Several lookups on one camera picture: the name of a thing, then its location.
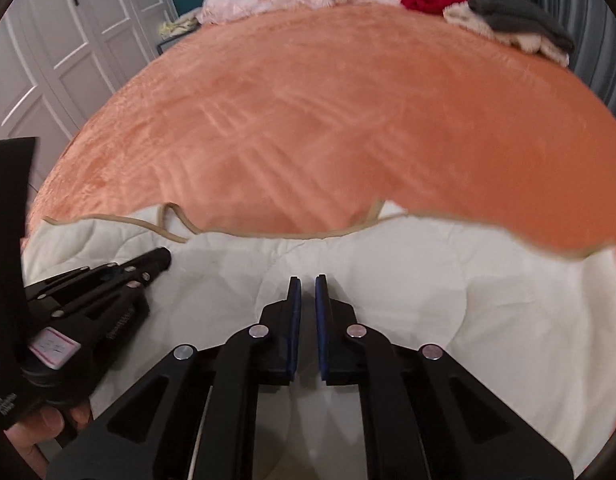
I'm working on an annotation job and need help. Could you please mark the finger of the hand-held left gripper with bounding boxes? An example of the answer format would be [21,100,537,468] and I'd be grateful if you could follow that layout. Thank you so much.
[23,247,172,298]
[37,273,160,320]

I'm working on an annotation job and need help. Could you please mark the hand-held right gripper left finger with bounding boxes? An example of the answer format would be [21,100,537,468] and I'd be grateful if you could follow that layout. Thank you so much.
[45,275,303,480]

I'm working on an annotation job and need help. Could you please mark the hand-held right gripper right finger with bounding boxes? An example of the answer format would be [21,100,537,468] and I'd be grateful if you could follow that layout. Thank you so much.
[314,274,575,480]

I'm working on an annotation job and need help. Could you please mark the cream quilted jacket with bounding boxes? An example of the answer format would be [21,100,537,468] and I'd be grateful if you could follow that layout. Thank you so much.
[20,199,616,480]

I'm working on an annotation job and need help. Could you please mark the person's left hand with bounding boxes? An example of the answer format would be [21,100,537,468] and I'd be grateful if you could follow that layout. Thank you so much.
[3,402,95,467]

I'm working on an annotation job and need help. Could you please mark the white panelled wardrobe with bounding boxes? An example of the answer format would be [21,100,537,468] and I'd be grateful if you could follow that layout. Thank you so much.
[0,0,181,191]

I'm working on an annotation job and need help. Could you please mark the orange plush bed blanket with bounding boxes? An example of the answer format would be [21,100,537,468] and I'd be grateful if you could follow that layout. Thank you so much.
[30,2,616,266]

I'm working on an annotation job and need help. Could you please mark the pale yellow cloth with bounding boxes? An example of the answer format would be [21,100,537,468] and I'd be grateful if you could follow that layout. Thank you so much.
[158,14,201,38]

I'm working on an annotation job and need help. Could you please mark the cream fluffy cloth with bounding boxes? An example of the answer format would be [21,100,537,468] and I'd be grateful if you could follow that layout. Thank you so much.
[442,4,571,67]

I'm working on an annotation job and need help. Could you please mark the grey knitted cloth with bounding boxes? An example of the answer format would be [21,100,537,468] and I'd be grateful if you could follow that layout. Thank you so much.
[468,0,576,51]

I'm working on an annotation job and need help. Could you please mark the grey curtain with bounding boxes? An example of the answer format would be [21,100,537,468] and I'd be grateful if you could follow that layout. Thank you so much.
[533,0,616,126]

